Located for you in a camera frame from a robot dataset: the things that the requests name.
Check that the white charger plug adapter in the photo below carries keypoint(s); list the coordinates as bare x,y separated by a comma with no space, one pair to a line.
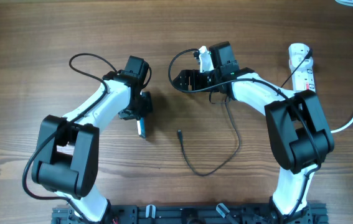
300,60

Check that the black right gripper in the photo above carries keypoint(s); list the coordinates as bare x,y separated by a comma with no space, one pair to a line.
187,76

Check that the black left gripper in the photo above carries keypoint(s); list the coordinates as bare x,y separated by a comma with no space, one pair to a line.
147,109

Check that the blue screen Galaxy smartphone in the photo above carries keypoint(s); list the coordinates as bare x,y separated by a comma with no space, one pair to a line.
141,128

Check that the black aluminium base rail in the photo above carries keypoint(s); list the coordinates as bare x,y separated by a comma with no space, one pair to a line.
246,213

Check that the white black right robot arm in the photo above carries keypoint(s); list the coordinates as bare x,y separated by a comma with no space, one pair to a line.
300,137

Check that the white power strip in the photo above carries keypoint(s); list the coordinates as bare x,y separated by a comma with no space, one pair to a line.
302,79

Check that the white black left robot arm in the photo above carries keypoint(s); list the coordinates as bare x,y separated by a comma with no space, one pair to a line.
65,161

